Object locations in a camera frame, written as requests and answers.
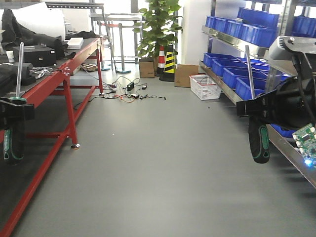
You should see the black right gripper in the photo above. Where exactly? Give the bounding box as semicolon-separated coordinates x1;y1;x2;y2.
236;77;316;130

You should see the red-white traffic cone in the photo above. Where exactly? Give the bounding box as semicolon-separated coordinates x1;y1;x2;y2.
156;46;165;76

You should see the red metal workbench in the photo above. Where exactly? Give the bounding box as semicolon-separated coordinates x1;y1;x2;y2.
0;37;104;237

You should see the brown cardboard box on floor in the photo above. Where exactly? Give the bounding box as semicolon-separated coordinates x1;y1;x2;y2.
174;64;198;88

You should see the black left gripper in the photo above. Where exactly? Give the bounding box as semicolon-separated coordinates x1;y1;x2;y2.
0;97;35;130

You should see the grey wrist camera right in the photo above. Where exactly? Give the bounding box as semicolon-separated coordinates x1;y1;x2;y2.
268;36;316;71

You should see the white paper cup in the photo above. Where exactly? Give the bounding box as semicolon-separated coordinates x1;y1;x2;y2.
6;50;15;62

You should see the green circuit board right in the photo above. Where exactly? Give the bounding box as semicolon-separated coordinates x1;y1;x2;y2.
292;123;316;169

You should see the yellow-black traffic cone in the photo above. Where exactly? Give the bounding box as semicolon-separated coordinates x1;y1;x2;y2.
159;44;175;82

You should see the green potted plant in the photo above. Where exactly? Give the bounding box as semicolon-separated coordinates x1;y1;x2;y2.
137;0;182;58

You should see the white wire basket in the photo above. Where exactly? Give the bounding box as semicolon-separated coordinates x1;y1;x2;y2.
189;74;221;101

